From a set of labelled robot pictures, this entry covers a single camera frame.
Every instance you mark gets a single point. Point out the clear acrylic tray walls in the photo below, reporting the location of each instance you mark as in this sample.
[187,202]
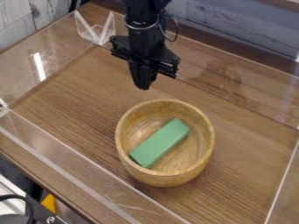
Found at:
[64,92]

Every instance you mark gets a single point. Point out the brown wooden bowl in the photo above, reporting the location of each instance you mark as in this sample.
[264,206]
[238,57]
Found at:
[184,162]

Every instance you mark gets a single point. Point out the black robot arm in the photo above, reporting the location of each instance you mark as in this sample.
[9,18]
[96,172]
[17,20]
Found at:
[144,14]

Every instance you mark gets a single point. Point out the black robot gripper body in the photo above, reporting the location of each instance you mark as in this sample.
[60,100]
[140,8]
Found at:
[143,47]

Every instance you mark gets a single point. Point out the green rectangular block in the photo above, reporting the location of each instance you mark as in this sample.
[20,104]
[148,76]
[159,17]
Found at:
[152,149]

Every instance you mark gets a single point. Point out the yellow sticker on black equipment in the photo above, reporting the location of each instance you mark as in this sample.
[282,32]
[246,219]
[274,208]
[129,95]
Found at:
[49,203]

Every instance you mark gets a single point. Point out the clear acrylic corner bracket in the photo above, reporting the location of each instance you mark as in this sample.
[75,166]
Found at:
[95,33]

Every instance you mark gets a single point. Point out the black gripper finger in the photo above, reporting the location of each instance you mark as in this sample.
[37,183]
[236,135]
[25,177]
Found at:
[136,72]
[149,76]

